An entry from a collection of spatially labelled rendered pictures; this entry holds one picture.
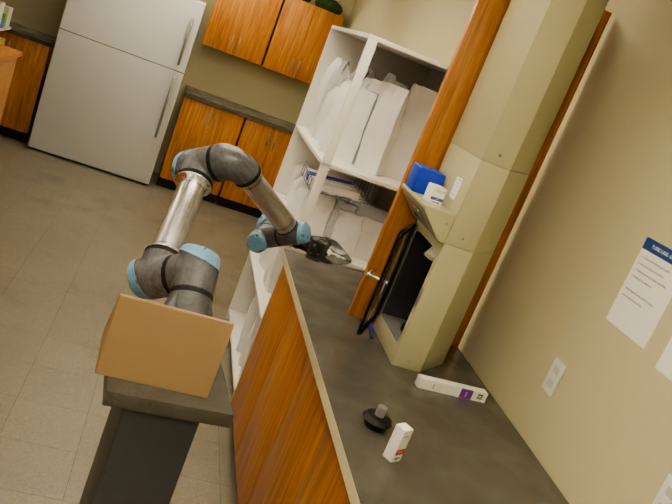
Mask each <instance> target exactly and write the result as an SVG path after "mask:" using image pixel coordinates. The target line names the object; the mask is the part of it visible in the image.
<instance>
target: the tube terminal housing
mask: <svg viewBox="0 0 672 504"><path fill-rule="evenodd" d="M439 171H440V172H441V173H442V174H444V175H445V176H446V178H445V181H444V183H443V185H442V187H444V188H445V189H447V193H446V195H445V197H444V200H443V202H442V204H443V205H444V206H445V207H446V208H447V209H448V210H449V211H451V212H452V213H453V214H454V215H455V217H456V218H455V220H454V222H453V224H452V227H451V229H450V231H449V234H448V236H447V238H446V240H445V242H444V243H442V242H439V241H438V240H437V239H436V238H435V237H434V236H433V235H432V234H431V233H430V232H429V231H428V230H427V229H426V228H425V227H424V226H423V225H422V223H421V222H420V221H419V220H417V224H418V226H417V228H416V231H418V232H420V233H421V234H422V235H423V236H424V237H425V238H426V239H427V240H428V242H429V243H430V244H431V245H432V246H433V247H434V248H435V249H436V256H435V258H434V260H433V263H432V265H431V267H430V269H429V272H428V274H427V276H426V279H425V281H424V283H423V285H422V288H423V289H424V290H423V292H422V295H421V297H420V299H419V302H418V304H417V306H416V307H415V306H413V308H412V311H411V313H410V315H409V317H408V320H407V322H406V324H405V327H404V329H403V331H402V333H401V336H400V338H399V340H398V341H397V342H396V340H395V338H394V337H393V335H392V333H391V331H390V329H389V327H388V326H387V324H386V322H385V320H384V318H383V316H382V311H381V313H380V315H379V317H378V315H377V317H376V319H375V321H374V324H373V328H374V330H375V332H376V334H377V336H378V338H379V340H380V342H381V344H382V346H383V349H384V351H385V353H386V355H387V357H388V359H389V361H390V363H391V364H392V365H395V366H398V367H402V368H405V369H409V370H413V371H416V372H422V371H424V370H427V369H430V368H433V367H435V366H438V365H441V364H443V361H444V359H445V357H446V355H447V353H448V351H449V348H450V346H451V344H452V342H453V340H454V337H455V335H456V333H457V331H458V329H459V327H460V324H461V322H462V320H463V318H464V316H465V314H466V311H467V309H468V307H469V305H470V303H471V300H472V298H473V296H474V294H475V292H476V290H477V287H478V285H479V283H480V281H481V279H482V276H483V274H484V272H485V270H486V268H487V266H488V263H489V261H490V259H491V257H492V255H493V252H494V250H495V248H496V246H497V244H498V241H499V239H500V237H501V235H502V233H503V230H504V228H505V226H506V224H507V222H508V220H509V217H510V215H511V213H512V211H513V209H514V206H515V204H516V202H517V200H518V198H519V196H520V193H521V191H522V189H523V187H524V185H525V183H526V180H527V178H528V176H529V175H528V174H524V173H519V172H515V171H510V170H507V169H505V168H502V167H499V166H497V165H494V164H491V163H489V162H486V161H483V160H481V159H479V158H478V157H476V156H474V155H473V154H471V153H469V152H468V151H466V150H464V149H463V148H461V147H459V146H458V145H456V144H454V143H453V142H451V143H450V145H449V147H448V150H447V152H446V154H445V157H444V159H443V162H442V164H441V166H440V169H439ZM457 175H458V176H460V177H461V178H463V182H462V184H461V186H460V189H459V191H458V193H457V195H456V198H455V200H454V201H453V200H452V199H451V198H450V197H449V194H450V192H451V189H452V187H453V185H454V182H455V180H456V178H457ZM416 231H415V233H416ZM415 233H414V235H415ZM414 235H413V237H414Z"/></svg>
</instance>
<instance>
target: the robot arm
mask: <svg viewBox="0 0 672 504"><path fill-rule="evenodd" d="M172 169H173V172H172V176H173V179H174V182H175V185H176V189H175V191H174V194H173V196H172V199H171V201H170V203H169V206H168V208H167V211H166V213H165V216H164V218H163V221H162V223H161V225H160V228H159V230H158V233H157V235H156V238H155V240H154V242H153V244H149V245H148V246H146V248H145V250H144V252H143V255H142V257H141V258H137V259H135V260H133V261H131V262H130V264H129V266H128V268H127V281H128V283H129V287H130V289H131V290H132V292H133V293H134V294H135V295H136V296H137V297H139V298H141V299H151V300H154V299H157V298H167V297H168V298H167V300H166V301H165V303H164V305H168V306H172V307H176V308H179V309H183V310H187V311H191V312H195V313H199V314H202V315H206V316H210V317H213V312H212V302H213V297H214V293H215V288H216V283H217V278H218V274H219V273H220V270H219V269H220V258H219V256H218V255H217V254H216V253H215V252H214V251H212V250H210V249H208V248H206V247H204V246H201V245H197V244H186V241H187V239H188V236H189V233H190V231H191V228H192V225H193V223H194V220H195V218H196V215H197V212H198V210H199V207H200V204H201V202H202V199H203V197H205V196H207V195H208V194H209V193H210V192H211V189H212V187H213V184H214V183H217V182H222V181H231V182H233V183H234V184H235V185H236V186H237V187H239V188H243V190H244V191H245V192H246V193H247V195H248V196H249V197H250V198H251V200H252V201H253V202H254V203H255V205H256V206H257V207H258V208H259V210H260V211H261V212H262V213H263V214H262V215H261V216H260V218H259V219H258V221H257V224H256V229H255V230H254V231H252V232H251V234H250V235H249V236H248V237H247V246H248V248H249V249H250V250H251V251H253V252H255V253H261V252H263V251H265V250H266V249H267V248H273V247H281V246H289V247H293V248H295V249H301V250H303V251H305V252H306V255H305V257H307V258H309V259H311V260H313V261H316V262H320V260H321V262H323V263H325V264H336V265H347V264H351V262H352V260H351V258H350V256H349V255H348V253H347V252H346V251H345V250H344V249H343V247H342V246H341V245H340V244H339V243H338V242H337V241H335V240H333V239H330V238H329V237H322V236H313V235H311V229H310V226H309V224H308V223H307V222H304V221H303V222H301V221H300V222H297V220H296V219H295V218H294V216H293V215H292V214H291V212H290V211H289V210H288V208H287V207H286V206H285V204H284V203H283V202H282V200H281V199H280V198H279V196H278V195H277V194H276V192H275V191H274V190H273V188H272V187H271V186H270V185H269V183H268V182H267V181H266V179H265V178H264V177H263V175H262V174H261V172H262V170H261V167H260V166H259V165H258V163H257V162H256V161H255V160H254V159H253V158H252V157H251V156H250V155H249V154H248V153H246V152H245V151H243V150H242V149H240V148H238V147H236V146H234V145H231V144H227V143H217V144H214V145H209V146H204V147H199V148H191V149H187V150H185V151H182V152H180V153H178V154H177V155H176V156H175V158H174V160H173V162H172ZM329 248H330V249H331V251H332V252H333V253H336V254H338V255H340V256H341V257H344V258H345V259H346V260H345V259H342V258H338V257H336V255H334V254H330V255H329V256H327V255H328V253H327V251H328V249H329ZM310 257H311V258H310ZM313 257H314V258H313ZM312 258H313V259H312ZM315 258H316V259H315ZM314 259H315V260H314ZM317 259H318V260H317Z"/></svg>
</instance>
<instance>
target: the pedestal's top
mask: <svg viewBox="0 0 672 504"><path fill-rule="evenodd" d="M102 405H105V406H110V407H116V408H121V409H127V410H132V411H138V412H143V413H149V414H154V415H160V416H165V417H171V418H177V419H182V420H188V421H193V422H199V423H204V424H210V425H215V426H221V427H226V428H229V427H230V424H231V422H232V419H233V417H234V413H233V409H232V405H231V400H230V396H229V392H228V388H227V384H226V379H225V375H224V371H223V367H222V363H221V362H220V365H219V368H218V371H217V373H216V376H215V379H214V381H213V384H212V387H211V389H210V392H209V395H208V398H203V397H199V396H194V395H190V394H185V393H181V392H176V391H172V390H168V389H163V388H159V387H154V386H150V385H145V384H141V383H136V382H132V381H127V380H123V379H118V378H114V377H110V376H105V375H104V383H103V401H102Z"/></svg>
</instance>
